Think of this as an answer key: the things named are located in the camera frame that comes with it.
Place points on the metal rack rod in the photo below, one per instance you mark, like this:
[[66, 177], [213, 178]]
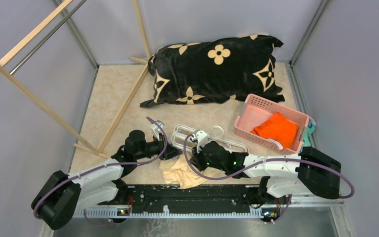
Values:
[[65, 19]]

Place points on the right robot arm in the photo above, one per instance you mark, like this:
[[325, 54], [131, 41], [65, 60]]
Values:
[[309, 171]]

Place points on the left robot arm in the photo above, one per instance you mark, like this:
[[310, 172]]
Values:
[[63, 195]]

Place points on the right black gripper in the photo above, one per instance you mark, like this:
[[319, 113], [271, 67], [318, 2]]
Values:
[[196, 159]]

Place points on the black floral pillow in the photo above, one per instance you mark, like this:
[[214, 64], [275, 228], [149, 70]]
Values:
[[215, 71]]

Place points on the wooden drying rack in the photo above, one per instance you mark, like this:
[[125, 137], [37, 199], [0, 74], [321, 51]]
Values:
[[62, 73]]

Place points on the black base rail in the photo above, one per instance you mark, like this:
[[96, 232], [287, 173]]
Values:
[[205, 201]]

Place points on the white clip hanger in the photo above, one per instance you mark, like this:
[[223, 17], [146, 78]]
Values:
[[216, 134]]

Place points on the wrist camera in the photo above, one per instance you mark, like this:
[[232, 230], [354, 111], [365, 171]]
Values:
[[200, 138], [157, 128]]

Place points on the orange underwear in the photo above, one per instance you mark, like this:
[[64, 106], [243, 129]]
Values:
[[278, 128]]

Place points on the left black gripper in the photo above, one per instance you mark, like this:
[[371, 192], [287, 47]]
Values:
[[170, 152]]

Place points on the pink plastic basket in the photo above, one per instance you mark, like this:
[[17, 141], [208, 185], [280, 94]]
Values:
[[256, 111]]

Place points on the cream boxer underwear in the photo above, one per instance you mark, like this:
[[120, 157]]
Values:
[[177, 171]]

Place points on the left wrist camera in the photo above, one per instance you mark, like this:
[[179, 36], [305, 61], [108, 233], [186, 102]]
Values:
[[157, 128]]

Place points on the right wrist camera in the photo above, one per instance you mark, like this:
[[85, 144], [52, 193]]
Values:
[[200, 138]]

